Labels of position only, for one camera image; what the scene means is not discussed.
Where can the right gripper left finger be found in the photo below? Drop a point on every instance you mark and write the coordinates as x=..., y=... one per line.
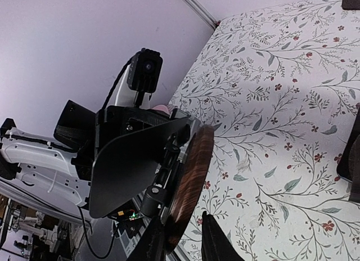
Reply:
x=151, y=246

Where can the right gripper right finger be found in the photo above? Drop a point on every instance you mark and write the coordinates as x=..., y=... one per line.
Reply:
x=215, y=245

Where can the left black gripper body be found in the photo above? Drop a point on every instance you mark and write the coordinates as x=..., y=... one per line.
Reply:
x=87, y=132

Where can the black stand wooden base front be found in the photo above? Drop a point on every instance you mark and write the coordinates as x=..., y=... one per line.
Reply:
x=163, y=157

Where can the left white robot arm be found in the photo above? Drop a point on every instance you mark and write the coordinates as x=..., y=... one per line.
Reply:
x=39, y=165

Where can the black phone at back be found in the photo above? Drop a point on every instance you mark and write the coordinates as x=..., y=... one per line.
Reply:
x=350, y=5

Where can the pink bowl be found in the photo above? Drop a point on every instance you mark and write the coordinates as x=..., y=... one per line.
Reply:
x=162, y=108

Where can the floral table mat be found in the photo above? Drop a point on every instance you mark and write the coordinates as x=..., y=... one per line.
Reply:
x=280, y=86

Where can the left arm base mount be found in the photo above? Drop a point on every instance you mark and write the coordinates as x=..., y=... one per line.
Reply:
x=128, y=221

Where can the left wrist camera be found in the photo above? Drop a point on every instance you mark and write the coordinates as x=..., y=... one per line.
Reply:
x=139, y=76

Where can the left aluminium frame post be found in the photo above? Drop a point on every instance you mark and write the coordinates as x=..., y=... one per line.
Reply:
x=202, y=13

